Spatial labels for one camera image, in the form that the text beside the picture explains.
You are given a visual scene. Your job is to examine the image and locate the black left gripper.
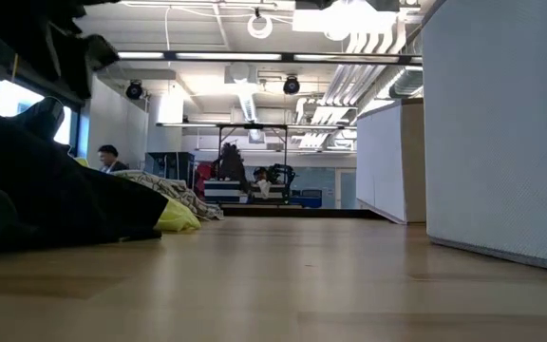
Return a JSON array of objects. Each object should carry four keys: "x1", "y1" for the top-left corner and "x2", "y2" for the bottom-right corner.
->
[{"x1": 21, "y1": 9, "x2": 89, "y2": 102}]

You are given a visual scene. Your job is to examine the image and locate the navy Puma shirt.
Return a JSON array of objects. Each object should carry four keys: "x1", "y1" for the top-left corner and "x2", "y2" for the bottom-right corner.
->
[{"x1": 0, "y1": 97, "x2": 169, "y2": 238}]

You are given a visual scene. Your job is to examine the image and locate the grey patterned garment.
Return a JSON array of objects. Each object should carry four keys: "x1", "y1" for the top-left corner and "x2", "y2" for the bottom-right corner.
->
[{"x1": 110, "y1": 169, "x2": 226, "y2": 221}]

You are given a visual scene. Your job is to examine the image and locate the yellow garment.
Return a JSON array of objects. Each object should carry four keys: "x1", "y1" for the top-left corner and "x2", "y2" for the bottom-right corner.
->
[{"x1": 153, "y1": 196, "x2": 203, "y2": 234}]

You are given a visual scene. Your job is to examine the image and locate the black round ceiling spotlight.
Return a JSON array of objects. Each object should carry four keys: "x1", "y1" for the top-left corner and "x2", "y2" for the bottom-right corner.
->
[
  {"x1": 282, "y1": 74, "x2": 302, "y2": 96},
  {"x1": 124, "y1": 80, "x2": 144, "y2": 101}
]

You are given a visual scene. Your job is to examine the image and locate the person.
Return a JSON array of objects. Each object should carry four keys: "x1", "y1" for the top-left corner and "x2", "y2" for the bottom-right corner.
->
[{"x1": 97, "y1": 143, "x2": 131, "y2": 174}]

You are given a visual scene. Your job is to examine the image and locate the dark cabinet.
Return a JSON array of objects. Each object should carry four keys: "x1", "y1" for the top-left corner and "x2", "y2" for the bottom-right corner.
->
[{"x1": 143, "y1": 151, "x2": 197, "y2": 189}]

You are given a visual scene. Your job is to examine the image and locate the black beam with light strips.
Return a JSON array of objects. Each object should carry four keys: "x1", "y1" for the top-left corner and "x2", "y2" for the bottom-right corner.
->
[{"x1": 116, "y1": 49, "x2": 424, "y2": 67}]

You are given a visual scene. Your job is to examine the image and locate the red background object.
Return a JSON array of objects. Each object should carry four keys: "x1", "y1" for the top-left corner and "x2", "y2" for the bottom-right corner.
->
[{"x1": 194, "y1": 161, "x2": 218, "y2": 199}]

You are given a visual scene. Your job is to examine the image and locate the blue white striped box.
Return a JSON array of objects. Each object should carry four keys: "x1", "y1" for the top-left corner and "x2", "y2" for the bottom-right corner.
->
[{"x1": 203, "y1": 180, "x2": 250, "y2": 205}]

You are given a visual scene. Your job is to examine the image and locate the white background cloth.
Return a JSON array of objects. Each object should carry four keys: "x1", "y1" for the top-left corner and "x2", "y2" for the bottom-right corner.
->
[{"x1": 255, "y1": 179, "x2": 273, "y2": 200}]

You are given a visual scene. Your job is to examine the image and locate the bright ceiling lamp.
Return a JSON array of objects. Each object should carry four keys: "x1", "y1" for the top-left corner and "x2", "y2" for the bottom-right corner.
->
[{"x1": 292, "y1": 0, "x2": 401, "y2": 42}]

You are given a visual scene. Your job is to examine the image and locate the white ceiling pipes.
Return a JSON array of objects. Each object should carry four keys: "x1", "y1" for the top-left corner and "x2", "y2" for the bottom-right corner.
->
[{"x1": 296, "y1": 18, "x2": 424, "y2": 148}]

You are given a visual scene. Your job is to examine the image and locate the white coiled cable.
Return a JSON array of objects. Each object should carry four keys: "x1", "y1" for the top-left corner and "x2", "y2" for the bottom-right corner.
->
[{"x1": 246, "y1": 7, "x2": 274, "y2": 41}]

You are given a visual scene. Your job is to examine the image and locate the black background rig frame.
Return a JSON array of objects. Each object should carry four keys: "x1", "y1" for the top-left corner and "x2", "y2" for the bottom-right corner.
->
[{"x1": 157, "y1": 122, "x2": 358, "y2": 206}]

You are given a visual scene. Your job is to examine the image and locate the black aluminium table frame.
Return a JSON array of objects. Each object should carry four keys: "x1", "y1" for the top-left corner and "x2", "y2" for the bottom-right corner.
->
[{"x1": 219, "y1": 203, "x2": 391, "y2": 220}]

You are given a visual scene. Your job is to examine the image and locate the grey round ventilation duct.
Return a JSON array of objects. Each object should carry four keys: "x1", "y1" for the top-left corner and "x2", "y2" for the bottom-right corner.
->
[{"x1": 389, "y1": 66, "x2": 424, "y2": 100}]

